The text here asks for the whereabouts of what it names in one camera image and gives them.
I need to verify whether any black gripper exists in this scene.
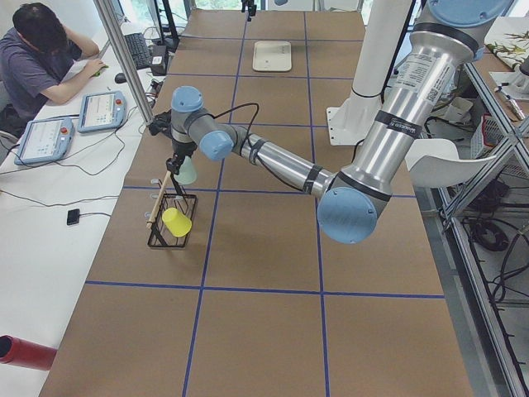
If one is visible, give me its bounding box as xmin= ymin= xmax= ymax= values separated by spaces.
xmin=166 ymin=141 xmax=197 ymax=175

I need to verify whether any pale green cup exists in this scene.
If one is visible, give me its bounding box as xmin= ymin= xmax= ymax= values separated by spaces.
xmin=175 ymin=156 xmax=198 ymax=185

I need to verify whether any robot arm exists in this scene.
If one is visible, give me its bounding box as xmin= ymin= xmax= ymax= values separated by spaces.
xmin=171 ymin=1 xmax=508 ymax=244

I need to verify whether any yellow cup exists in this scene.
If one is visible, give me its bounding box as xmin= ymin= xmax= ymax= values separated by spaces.
xmin=162 ymin=208 xmax=193 ymax=237

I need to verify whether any cream plastic tray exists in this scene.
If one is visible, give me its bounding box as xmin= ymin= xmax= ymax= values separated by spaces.
xmin=252 ymin=41 xmax=292 ymax=72

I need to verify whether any far teach pendant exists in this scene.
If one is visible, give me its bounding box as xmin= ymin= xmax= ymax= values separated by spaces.
xmin=77 ymin=91 xmax=126 ymax=133

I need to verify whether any teach pendant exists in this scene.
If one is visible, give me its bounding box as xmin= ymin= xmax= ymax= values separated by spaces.
xmin=14 ymin=117 xmax=74 ymax=165
xmin=77 ymin=91 xmax=126 ymax=133

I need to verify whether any black computer mouse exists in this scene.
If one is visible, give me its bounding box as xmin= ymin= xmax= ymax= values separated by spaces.
xmin=114 ymin=73 xmax=126 ymax=84

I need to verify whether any black mini computer box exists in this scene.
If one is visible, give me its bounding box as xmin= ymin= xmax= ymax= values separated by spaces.
xmin=150 ymin=45 xmax=169 ymax=76

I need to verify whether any black keyboard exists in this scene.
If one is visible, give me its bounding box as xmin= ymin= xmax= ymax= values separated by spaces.
xmin=124 ymin=33 xmax=151 ymax=69

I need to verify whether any small black puck device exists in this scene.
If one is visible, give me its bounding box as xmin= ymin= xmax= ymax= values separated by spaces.
xmin=66 ymin=208 xmax=81 ymax=226

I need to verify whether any near teach pendant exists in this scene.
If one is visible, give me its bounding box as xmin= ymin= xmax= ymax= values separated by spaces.
xmin=14 ymin=117 xmax=74 ymax=165

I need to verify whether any seated person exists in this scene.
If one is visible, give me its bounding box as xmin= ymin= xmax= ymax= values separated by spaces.
xmin=1 ymin=2 xmax=106 ymax=122

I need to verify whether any red cylinder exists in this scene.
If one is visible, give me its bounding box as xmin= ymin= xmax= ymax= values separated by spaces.
xmin=1 ymin=335 xmax=57 ymax=371

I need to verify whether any white chair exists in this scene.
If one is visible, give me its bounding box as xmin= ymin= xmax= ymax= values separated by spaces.
xmin=405 ymin=138 xmax=496 ymax=188

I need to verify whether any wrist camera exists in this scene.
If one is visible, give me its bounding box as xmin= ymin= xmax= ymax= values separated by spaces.
xmin=148 ymin=111 xmax=172 ymax=138

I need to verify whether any black wire cup rack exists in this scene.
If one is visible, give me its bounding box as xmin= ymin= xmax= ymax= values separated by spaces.
xmin=146 ymin=171 xmax=198 ymax=250

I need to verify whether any aluminium frame post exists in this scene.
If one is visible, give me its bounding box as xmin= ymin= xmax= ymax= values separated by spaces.
xmin=93 ymin=0 xmax=154 ymax=126

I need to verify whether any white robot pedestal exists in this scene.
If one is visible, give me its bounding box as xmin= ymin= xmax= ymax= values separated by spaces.
xmin=326 ymin=0 xmax=414 ymax=146

